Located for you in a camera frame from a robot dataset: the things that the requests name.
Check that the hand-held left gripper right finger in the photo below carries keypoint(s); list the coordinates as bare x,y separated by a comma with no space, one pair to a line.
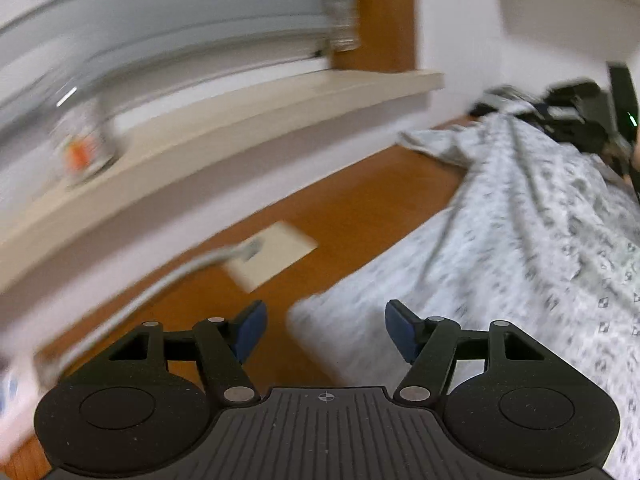
402,332

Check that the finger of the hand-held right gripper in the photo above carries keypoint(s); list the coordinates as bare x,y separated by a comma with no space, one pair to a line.
575,122

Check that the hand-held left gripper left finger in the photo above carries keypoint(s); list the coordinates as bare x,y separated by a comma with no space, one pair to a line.
250,330

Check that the white patterned shirt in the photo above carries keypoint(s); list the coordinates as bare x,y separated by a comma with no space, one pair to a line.
525,240

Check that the grey printed t-shirt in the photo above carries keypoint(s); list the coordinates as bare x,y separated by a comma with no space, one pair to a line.
505,96

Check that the beige floor outlet plate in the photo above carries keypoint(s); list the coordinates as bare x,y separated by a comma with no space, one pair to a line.
272,257

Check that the beige window sill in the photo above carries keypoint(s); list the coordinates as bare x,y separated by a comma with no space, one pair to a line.
225,125

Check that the white power strip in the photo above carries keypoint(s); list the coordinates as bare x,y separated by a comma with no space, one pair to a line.
15,400

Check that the clear jar with orange label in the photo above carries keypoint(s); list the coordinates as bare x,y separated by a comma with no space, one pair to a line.
82,145

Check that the grey window blind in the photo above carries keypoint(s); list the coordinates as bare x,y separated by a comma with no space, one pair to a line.
150,25

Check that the cream wall shelf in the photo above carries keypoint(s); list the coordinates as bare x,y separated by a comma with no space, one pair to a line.
565,5

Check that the wooden window frame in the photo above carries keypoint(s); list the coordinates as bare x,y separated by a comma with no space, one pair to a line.
380,15

